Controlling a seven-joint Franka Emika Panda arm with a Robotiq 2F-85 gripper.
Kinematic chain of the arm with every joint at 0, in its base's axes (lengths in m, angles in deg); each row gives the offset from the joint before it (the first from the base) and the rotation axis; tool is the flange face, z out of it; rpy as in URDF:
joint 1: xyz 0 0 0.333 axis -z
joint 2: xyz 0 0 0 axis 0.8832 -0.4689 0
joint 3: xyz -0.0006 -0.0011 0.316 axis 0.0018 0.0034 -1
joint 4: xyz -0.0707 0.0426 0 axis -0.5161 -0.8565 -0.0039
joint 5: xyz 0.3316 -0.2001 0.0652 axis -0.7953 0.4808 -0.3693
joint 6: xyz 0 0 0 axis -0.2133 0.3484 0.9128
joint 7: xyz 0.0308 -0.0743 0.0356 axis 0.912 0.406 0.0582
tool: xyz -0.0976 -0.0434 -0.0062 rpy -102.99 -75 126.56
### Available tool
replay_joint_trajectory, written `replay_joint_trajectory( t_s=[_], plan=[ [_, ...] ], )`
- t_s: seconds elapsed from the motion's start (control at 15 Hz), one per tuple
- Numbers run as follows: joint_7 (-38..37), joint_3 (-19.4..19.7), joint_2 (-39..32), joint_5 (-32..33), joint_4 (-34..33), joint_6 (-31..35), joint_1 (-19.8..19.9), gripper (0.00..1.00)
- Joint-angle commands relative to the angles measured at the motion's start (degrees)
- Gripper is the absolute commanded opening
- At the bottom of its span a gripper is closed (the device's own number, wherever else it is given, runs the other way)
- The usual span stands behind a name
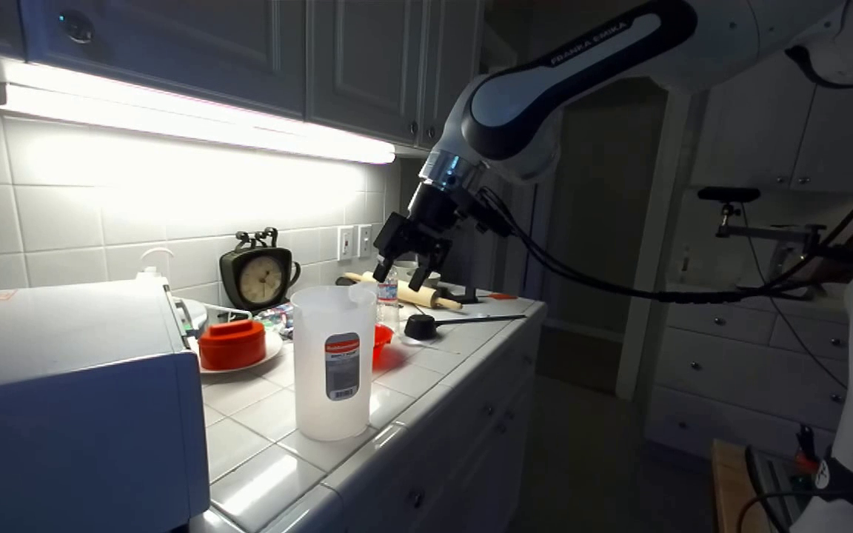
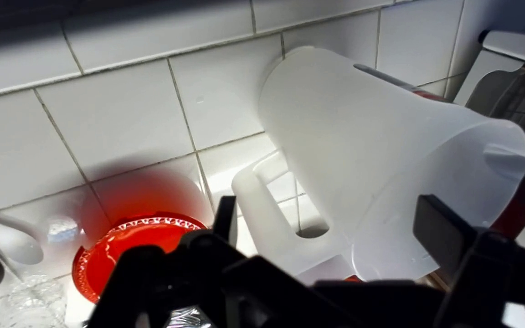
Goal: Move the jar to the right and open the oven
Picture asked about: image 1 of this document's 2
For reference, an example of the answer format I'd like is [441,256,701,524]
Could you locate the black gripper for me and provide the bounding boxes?
[370,180,484,296]

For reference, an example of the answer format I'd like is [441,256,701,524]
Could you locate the translucent plastic jar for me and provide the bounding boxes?
[290,281,381,444]

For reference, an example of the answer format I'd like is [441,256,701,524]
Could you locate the white toaster oven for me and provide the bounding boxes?
[0,278,214,533]

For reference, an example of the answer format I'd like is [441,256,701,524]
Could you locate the wooden rolling pin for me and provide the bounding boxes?
[340,269,469,317]

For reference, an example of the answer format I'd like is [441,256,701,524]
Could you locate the red small cup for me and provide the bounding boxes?
[370,321,413,373]

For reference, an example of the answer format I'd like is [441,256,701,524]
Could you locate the black kitchen scale with dial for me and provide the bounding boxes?
[217,225,306,311]

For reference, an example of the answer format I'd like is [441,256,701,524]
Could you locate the white plate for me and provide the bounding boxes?
[187,302,287,380]

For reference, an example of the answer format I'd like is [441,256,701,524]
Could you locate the red round container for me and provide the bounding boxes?
[196,311,270,373]

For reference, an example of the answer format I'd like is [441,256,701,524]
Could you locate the white base cabinet with knobs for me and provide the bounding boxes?
[187,294,550,533]

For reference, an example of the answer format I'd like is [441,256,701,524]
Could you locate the white upper cabinets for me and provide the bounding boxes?
[0,0,495,154]

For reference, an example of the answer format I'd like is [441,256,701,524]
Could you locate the clear soap bottle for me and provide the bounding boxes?
[134,245,174,290]

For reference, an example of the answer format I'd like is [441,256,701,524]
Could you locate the under-cabinet strip light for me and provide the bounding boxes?
[0,56,401,168]

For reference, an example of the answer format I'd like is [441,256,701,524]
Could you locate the wooden robot cart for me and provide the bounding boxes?
[707,438,796,533]

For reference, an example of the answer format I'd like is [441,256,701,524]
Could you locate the white light switch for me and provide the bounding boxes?
[352,222,378,260]

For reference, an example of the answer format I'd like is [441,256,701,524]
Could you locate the black long-handled scoop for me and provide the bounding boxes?
[404,309,531,345]

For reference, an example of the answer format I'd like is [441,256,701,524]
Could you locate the white wall outlet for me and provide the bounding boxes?
[336,222,358,263]

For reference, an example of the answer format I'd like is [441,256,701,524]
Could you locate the black looped floor cable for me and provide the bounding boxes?
[734,441,818,533]

